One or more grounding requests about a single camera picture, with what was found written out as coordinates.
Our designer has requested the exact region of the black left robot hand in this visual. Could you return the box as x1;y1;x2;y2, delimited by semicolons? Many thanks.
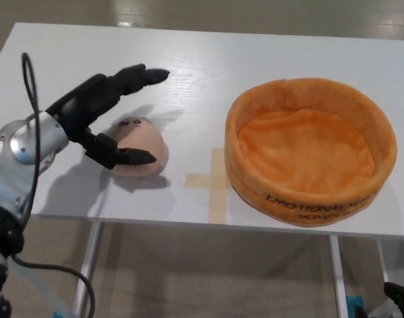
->
44;63;172;170

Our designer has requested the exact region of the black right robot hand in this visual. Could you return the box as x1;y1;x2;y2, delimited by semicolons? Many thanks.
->
383;281;404;318

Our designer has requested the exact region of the pink round plush toy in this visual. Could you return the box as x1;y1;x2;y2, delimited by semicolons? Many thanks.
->
99;115;170;180

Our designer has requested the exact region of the orange plush round plate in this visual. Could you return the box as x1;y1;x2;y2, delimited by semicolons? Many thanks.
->
224;78;398;229

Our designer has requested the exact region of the white table leg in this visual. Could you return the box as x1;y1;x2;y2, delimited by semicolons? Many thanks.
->
329;234;350;318
74;221;105;318
377;237;393;286

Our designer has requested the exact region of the short beige tape strip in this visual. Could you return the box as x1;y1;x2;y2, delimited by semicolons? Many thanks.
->
183;172;230;189

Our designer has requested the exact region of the long beige tape strip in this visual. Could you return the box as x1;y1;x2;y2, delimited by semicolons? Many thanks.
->
207;148;229;223

